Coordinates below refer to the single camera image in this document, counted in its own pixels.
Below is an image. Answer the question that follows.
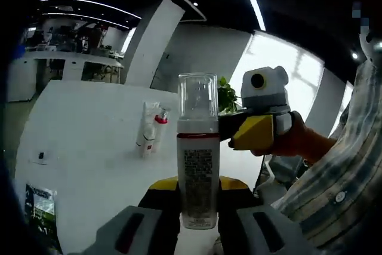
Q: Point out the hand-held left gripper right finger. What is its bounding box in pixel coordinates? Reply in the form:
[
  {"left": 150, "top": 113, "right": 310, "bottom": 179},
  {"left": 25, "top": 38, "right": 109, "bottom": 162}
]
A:
[{"left": 217, "top": 177, "right": 316, "bottom": 255}]

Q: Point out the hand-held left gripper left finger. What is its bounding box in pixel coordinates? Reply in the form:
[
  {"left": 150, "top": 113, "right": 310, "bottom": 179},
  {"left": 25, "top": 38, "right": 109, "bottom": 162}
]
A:
[{"left": 67, "top": 176, "right": 180, "bottom": 255}]

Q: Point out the red-lined white skincare bottle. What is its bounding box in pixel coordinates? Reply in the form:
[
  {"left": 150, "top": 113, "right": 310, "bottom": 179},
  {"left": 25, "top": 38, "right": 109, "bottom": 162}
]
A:
[{"left": 176, "top": 72, "right": 221, "bottom": 231}]

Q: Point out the red collar skincare bottle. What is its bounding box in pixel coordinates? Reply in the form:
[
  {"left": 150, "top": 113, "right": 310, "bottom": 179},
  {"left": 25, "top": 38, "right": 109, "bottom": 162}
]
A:
[{"left": 152, "top": 107, "right": 171, "bottom": 155}]

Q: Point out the white skincare tube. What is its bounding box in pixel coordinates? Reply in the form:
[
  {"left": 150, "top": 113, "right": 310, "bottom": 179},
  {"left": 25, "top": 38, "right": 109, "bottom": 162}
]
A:
[{"left": 135, "top": 102, "right": 159, "bottom": 159}]

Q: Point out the green black skincare sachet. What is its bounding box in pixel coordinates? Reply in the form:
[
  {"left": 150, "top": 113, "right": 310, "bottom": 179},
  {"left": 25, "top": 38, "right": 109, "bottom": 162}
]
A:
[{"left": 24, "top": 183, "right": 58, "bottom": 250}]

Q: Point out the person's right hand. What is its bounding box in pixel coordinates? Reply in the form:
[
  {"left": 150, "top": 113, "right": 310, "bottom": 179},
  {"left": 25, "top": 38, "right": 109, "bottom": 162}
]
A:
[{"left": 249, "top": 110, "right": 310, "bottom": 158}]

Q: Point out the potted green plant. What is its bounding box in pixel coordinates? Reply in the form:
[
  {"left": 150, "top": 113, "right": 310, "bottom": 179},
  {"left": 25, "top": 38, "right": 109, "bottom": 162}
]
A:
[{"left": 217, "top": 76, "right": 243, "bottom": 115}]

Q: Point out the office chair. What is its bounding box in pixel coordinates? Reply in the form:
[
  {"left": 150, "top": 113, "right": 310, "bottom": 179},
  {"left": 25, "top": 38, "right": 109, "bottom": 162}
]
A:
[{"left": 255, "top": 155, "right": 306, "bottom": 198}]

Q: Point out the white worn device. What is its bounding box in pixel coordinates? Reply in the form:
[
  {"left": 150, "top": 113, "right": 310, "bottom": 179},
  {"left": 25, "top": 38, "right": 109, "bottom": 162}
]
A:
[{"left": 358, "top": 24, "right": 382, "bottom": 62}]

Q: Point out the white card with dark clip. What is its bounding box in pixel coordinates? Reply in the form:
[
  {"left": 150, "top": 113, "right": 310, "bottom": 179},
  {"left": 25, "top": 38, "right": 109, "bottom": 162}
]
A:
[{"left": 30, "top": 150, "right": 51, "bottom": 165}]

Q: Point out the long white desk row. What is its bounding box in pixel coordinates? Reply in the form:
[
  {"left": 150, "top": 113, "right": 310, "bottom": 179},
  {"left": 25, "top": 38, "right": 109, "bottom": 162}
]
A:
[{"left": 7, "top": 50, "right": 125, "bottom": 103}]

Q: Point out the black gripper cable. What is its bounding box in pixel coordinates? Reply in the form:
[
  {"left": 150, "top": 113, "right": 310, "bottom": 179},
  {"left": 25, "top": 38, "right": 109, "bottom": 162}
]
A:
[{"left": 254, "top": 155, "right": 269, "bottom": 192}]

